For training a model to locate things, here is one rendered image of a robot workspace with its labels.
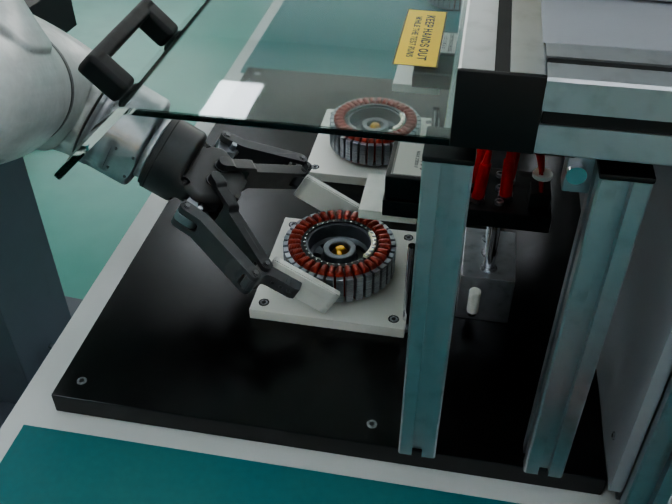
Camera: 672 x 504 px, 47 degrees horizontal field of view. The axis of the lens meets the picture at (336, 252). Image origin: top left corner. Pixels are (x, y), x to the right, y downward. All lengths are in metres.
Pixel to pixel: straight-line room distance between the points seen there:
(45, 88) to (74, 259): 1.54
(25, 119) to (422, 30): 0.28
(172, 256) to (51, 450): 0.24
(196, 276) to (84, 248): 1.36
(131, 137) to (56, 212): 1.60
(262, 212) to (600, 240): 0.48
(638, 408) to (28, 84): 0.48
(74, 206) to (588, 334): 1.92
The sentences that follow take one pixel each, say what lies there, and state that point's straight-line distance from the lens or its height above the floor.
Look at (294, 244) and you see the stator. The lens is 0.76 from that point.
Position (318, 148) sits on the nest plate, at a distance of 0.97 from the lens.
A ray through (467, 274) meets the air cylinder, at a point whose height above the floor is 0.82.
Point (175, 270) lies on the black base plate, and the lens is 0.82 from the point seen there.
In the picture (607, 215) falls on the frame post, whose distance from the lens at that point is 0.48.
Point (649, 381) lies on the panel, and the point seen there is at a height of 0.89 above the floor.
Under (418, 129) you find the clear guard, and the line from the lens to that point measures 0.46.
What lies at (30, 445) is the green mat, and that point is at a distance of 0.73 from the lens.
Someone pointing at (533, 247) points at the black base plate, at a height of 0.77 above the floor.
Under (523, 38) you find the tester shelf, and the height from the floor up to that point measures 1.11.
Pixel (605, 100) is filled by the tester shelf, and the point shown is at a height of 1.11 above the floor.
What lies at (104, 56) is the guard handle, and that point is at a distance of 0.58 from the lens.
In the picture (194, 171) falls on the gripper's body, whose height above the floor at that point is 0.89.
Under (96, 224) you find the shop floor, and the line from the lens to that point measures 2.23.
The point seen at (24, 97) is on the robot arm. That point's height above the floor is 1.04.
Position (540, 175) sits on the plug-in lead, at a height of 0.93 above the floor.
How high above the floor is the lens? 1.29
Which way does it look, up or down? 39 degrees down
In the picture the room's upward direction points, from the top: straight up
